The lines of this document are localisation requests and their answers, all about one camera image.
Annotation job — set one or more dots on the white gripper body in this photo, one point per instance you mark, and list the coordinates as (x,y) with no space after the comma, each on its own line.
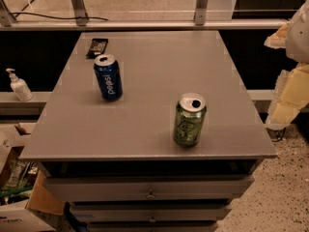
(299,38)

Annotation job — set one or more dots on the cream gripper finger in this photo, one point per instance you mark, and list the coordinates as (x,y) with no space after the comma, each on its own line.
(291,94)
(278,39)

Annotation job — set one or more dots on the green soda can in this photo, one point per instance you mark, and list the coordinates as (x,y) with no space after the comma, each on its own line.
(189,119)

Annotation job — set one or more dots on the blue pepsi can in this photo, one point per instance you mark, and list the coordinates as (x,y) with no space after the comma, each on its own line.
(107,72)

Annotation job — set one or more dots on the black candy bar wrapper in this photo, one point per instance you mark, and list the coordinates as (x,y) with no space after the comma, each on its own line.
(97,48)

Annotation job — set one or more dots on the white pump bottle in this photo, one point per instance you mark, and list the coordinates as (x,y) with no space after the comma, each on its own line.
(19,86)

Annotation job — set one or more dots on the cardboard box with snacks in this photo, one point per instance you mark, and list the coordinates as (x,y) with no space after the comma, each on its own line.
(21,176)

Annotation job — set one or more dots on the white box lower left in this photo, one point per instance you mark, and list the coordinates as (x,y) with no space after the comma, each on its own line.
(16,217)

